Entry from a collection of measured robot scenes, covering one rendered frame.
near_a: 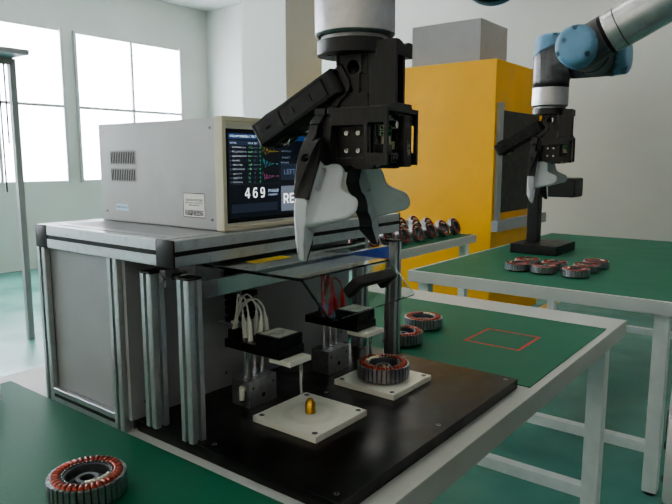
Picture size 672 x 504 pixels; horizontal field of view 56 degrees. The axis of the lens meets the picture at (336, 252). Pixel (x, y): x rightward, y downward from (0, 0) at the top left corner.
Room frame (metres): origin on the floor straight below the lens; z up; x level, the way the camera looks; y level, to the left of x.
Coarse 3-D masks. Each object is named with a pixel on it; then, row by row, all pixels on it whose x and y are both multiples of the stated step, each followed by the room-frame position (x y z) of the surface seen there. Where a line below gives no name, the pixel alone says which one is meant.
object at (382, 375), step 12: (360, 360) 1.30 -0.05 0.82; (372, 360) 1.32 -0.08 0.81; (384, 360) 1.33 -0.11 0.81; (396, 360) 1.31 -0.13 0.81; (360, 372) 1.27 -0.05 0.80; (372, 372) 1.25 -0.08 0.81; (384, 372) 1.24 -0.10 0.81; (396, 372) 1.25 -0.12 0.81; (408, 372) 1.27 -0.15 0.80; (384, 384) 1.25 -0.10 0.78
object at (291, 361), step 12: (264, 336) 1.13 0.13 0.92; (276, 336) 1.13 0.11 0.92; (288, 336) 1.13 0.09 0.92; (300, 336) 1.15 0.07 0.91; (240, 348) 1.17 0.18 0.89; (252, 348) 1.15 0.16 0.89; (264, 348) 1.13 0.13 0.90; (276, 348) 1.11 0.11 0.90; (288, 348) 1.13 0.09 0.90; (300, 348) 1.15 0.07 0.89; (252, 360) 1.19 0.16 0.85; (276, 360) 1.12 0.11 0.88; (288, 360) 1.11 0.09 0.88; (300, 360) 1.12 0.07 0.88; (252, 372) 1.19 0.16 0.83
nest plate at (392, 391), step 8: (344, 376) 1.30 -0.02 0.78; (352, 376) 1.30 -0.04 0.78; (416, 376) 1.30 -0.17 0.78; (424, 376) 1.30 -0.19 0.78; (336, 384) 1.28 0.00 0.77; (344, 384) 1.27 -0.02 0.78; (352, 384) 1.25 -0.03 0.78; (360, 384) 1.25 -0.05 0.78; (368, 384) 1.25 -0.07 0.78; (376, 384) 1.25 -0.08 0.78; (392, 384) 1.25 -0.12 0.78; (400, 384) 1.25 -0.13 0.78; (408, 384) 1.25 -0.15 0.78; (416, 384) 1.26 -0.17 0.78; (368, 392) 1.23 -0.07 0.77; (376, 392) 1.22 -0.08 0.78; (384, 392) 1.21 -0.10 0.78; (392, 392) 1.20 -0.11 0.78; (400, 392) 1.21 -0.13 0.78; (408, 392) 1.24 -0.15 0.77
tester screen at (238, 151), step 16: (240, 144) 1.15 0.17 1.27; (256, 144) 1.19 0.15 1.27; (240, 160) 1.15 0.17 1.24; (256, 160) 1.18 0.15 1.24; (272, 160) 1.22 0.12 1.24; (288, 160) 1.25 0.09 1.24; (240, 176) 1.15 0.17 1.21; (256, 176) 1.18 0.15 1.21; (272, 176) 1.22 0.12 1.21; (240, 192) 1.15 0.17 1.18; (272, 192) 1.22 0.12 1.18
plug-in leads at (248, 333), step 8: (240, 296) 1.19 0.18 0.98; (240, 304) 1.20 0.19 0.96; (256, 304) 1.18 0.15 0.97; (248, 312) 1.16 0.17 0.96; (256, 312) 1.21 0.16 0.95; (264, 312) 1.20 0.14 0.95; (232, 320) 1.20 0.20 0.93; (248, 320) 1.16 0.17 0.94; (256, 320) 1.20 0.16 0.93; (264, 320) 1.19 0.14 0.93; (232, 328) 1.19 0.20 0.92; (240, 328) 1.20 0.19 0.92; (248, 328) 1.16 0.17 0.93; (256, 328) 1.20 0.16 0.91; (264, 328) 1.19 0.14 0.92; (232, 336) 1.19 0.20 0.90; (240, 336) 1.20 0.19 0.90; (248, 336) 1.16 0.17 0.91
